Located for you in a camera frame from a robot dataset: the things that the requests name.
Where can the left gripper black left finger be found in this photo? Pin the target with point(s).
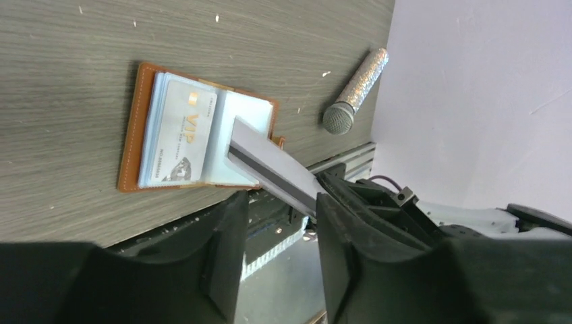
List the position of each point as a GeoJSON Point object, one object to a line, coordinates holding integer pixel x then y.
{"type": "Point", "coordinates": [191, 276]}

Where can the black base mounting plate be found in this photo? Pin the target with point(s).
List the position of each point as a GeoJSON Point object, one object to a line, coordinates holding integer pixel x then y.
{"type": "Point", "coordinates": [273, 227]}

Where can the brown leather card holder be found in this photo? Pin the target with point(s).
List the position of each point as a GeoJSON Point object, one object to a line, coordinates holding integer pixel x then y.
{"type": "Point", "coordinates": [143, 130]}

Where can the VIP card in holder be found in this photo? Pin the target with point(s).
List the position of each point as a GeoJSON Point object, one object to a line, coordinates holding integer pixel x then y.
{"type": "Point", "coordinates": [183, 134]}

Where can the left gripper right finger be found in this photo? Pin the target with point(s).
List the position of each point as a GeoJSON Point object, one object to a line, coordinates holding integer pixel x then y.
{"type": "Point", "coordinates": [370, 278]}

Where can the silver striped credit card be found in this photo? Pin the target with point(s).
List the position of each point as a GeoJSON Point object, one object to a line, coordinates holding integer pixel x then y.
{"type": "Point", "coordinates": [277, 171]}

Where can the pink glitter stick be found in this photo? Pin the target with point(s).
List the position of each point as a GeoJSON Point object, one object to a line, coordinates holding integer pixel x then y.
{"type": "Point", "coordinates": [339, 117]}

